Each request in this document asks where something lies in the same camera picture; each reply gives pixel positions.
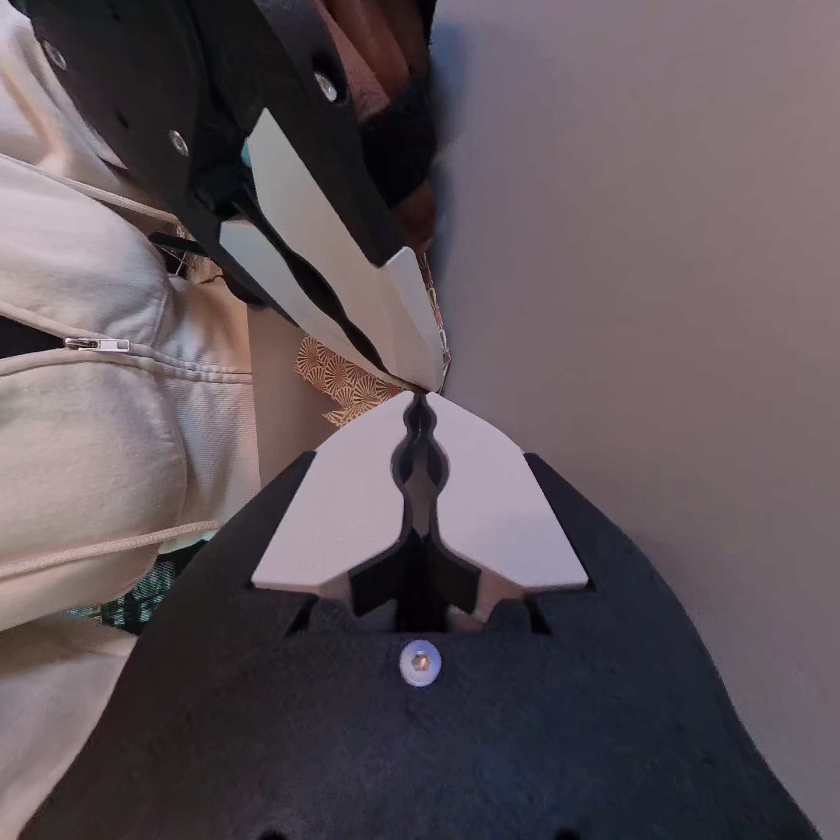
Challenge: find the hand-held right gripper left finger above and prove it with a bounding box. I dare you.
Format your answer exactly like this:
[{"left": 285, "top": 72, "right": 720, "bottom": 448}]
[{"left": 251, "top": 392, "right": 422, "bottom": 618}]

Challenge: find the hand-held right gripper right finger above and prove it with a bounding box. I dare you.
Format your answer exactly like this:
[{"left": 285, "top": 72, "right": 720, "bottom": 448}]
[{"left": 420, "top": 392, "right": 589, "bottom": 618}]

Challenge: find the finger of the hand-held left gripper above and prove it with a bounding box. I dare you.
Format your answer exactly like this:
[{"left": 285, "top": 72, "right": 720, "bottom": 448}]
[
  {"left": 247, "top": 108, "right": 448, "bottom": 393},
  {"left": 218, "top": 218, "right": 413, "bottom": 389}
]

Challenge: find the brown floral patterned paper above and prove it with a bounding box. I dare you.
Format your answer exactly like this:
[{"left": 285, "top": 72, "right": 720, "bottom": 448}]
[{"left": 295, "top": 252, "right": 455, "bottom": 429}]

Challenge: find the person's left hand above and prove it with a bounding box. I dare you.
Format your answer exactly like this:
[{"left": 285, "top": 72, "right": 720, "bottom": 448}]
[{"left": 325, "top": 0, "right": 439, "bottom": 260}]

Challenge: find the green patterned cloth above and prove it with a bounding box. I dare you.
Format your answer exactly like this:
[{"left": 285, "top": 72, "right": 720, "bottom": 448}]
[{"left": 66, "top": 554, "right": 196, "bottom": 635}]

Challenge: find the cream hooded jacket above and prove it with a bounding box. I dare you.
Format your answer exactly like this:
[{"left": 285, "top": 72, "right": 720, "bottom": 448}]
[{"left": 0, "top": 0, "right": 263, "bottom": 840}]

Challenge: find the beige jacket drawstring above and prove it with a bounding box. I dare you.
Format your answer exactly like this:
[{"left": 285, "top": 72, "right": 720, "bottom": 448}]
[{"left": 0, "top": 520, "right": 222, "bottom": 580}]

